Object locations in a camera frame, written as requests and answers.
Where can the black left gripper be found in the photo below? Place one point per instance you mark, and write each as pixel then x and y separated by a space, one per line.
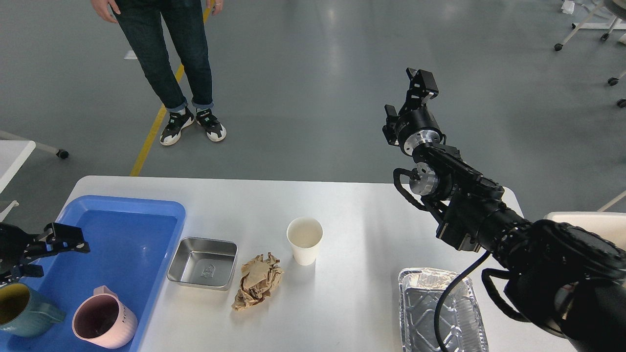
pixel 15 243

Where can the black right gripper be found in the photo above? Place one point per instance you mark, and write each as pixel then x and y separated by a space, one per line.
pixel 417 125

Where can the pink plastic mug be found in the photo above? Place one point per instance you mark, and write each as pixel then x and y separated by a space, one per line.
pixel 104 320

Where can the stainless steel square tray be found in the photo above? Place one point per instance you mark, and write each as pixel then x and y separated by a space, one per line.
pixel 203 263

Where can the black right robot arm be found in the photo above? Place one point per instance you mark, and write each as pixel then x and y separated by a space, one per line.
pixel 560 277

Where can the person's left hand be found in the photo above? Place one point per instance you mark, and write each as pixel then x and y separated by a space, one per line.
pixel 215 6

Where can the person's right hand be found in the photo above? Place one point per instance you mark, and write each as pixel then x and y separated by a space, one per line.
pixel 106 9

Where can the teal ceramic mug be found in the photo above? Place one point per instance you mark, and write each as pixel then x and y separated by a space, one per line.
pixel 25 312

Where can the blue plastic tray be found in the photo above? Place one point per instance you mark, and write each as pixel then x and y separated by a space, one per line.
pixel 131 242

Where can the white side table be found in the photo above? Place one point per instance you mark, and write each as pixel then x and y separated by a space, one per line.
pixel 13 154

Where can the white paper cup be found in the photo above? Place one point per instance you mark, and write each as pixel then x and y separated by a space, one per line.
pixel 304 235

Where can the crumpled brown paper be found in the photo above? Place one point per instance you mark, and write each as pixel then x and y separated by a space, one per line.
pixel 261 276

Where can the cream plastic bin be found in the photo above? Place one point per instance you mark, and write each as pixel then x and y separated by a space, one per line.
pixel 609 225

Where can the person in dark jeans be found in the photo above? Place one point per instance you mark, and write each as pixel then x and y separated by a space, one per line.
pixel 143 23

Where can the white wheeled frame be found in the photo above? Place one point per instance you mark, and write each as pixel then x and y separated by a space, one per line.
pixel 616 21

